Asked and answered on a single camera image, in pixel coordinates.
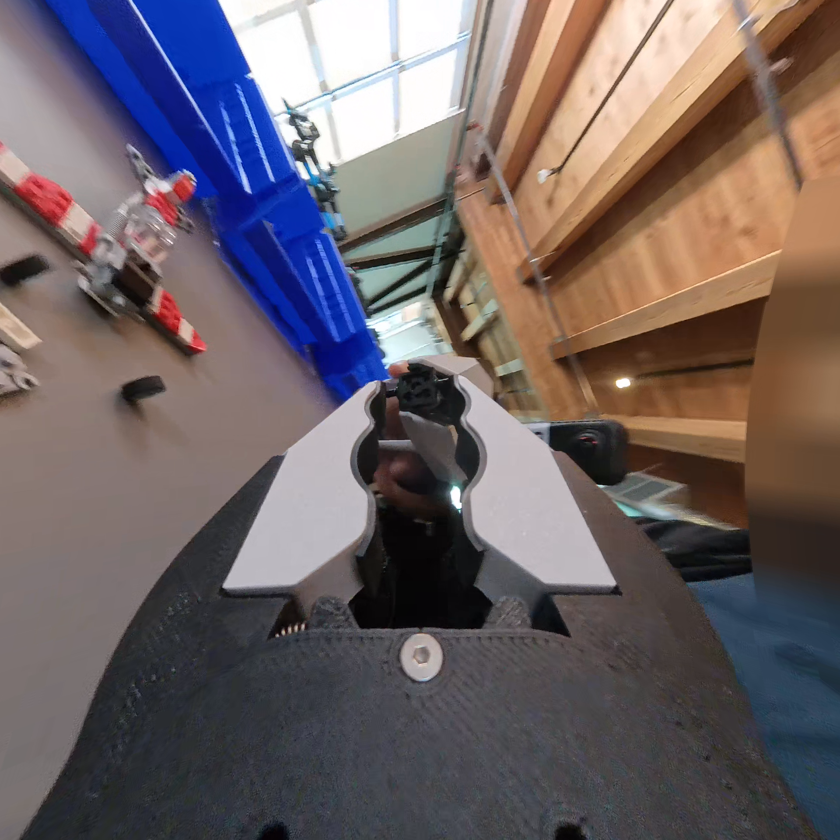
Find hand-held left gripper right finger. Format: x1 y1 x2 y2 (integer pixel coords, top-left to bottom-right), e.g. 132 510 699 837
451 374 619 609

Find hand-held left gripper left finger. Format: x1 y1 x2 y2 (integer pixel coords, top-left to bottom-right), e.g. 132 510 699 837
224 381 391 620

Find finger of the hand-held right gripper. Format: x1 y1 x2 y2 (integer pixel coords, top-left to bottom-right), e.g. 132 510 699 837
399 413 469 488
426 351 494 396

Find black wheel with grey axle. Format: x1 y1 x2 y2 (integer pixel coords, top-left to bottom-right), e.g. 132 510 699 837
392 361 468 424

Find red white toy brick airplane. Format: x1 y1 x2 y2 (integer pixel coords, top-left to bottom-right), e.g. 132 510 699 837
0 140 210 357

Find grey desk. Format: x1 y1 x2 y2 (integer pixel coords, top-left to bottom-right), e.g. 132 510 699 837
0 0 355 840

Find person's right hand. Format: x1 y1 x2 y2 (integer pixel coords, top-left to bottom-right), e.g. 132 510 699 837
376 439 455 517

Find person's black jacket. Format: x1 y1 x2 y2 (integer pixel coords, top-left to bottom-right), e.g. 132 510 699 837
637 516 758 586

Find person's legs in jeans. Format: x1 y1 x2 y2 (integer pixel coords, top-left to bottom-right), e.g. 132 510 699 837
689 571 840 840

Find small grey toy brick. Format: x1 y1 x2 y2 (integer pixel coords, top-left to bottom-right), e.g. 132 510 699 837
0 359 40 397

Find small beige toy brick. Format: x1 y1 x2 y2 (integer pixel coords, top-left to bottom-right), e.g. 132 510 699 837
0 304 43 354

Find black camera tripod rig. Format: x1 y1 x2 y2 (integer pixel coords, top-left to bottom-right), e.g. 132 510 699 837
281 100 345 214

